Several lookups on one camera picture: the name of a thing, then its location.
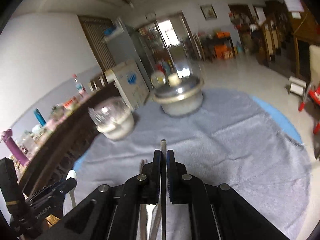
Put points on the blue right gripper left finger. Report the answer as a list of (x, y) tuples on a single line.
[(155, 178)]

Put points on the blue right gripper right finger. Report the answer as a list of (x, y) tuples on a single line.
[(172, 175)]

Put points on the dark chopstick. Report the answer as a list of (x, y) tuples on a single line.
[(163, 187)]

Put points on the carved wooden sideboard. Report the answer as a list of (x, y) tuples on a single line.
[(64, 146)]

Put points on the grey table cloth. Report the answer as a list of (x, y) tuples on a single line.
[(230, 139)]

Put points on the white bowl with plastic bag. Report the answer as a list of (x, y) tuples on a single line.
[(113, 118)]

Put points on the aluminium pot with lid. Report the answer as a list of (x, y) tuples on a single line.
[(180, 96)]

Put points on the purple thermos bottle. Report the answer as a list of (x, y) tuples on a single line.
[(14, 149)]

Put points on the blue thermos bottle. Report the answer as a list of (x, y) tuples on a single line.
[(39, 117)]

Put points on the grey refrigerator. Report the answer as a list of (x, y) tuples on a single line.
[(125, 43)]

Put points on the clear plastic bottle red cap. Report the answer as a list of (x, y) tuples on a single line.
[(79, 87)]

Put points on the small white step stool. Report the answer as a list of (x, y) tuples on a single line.
[(296, 86)]

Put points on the round wall clock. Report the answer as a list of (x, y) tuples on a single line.
[(150, 17)]

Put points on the framed wall picture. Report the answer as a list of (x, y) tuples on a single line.
[(208, 12)]

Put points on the wall calendar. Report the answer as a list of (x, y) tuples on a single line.
[(294, 5)]

